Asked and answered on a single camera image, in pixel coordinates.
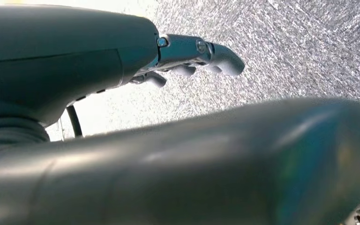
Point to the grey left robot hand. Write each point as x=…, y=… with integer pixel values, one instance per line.
x=59, y=46

